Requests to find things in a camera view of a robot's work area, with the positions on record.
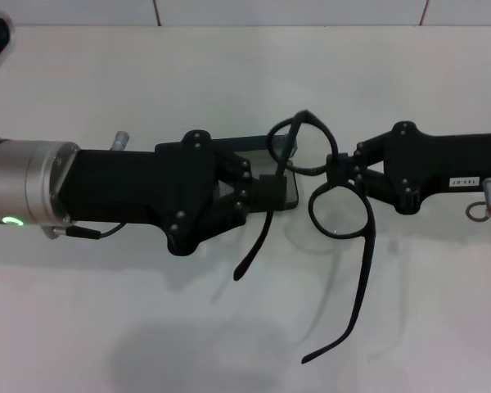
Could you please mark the black round glasses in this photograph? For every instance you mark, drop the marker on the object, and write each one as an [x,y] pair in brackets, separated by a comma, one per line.
[369,241]

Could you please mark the silver cylindrical connector stub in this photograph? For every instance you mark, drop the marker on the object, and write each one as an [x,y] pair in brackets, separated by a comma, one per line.
[120,140]

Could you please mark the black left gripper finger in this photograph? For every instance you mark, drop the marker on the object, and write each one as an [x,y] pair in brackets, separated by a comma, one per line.
[272,183]
[225,221]

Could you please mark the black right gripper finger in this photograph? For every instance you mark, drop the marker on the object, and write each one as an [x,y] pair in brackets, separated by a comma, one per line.
[339,161]
[341,177]

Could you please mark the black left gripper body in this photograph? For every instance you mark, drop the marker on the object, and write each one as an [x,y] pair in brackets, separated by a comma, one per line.
[127,184]

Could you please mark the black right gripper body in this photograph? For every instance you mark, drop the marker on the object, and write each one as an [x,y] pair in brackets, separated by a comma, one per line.
[454,159]

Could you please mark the black glasses case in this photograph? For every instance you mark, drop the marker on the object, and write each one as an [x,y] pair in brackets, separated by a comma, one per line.
[292,192]

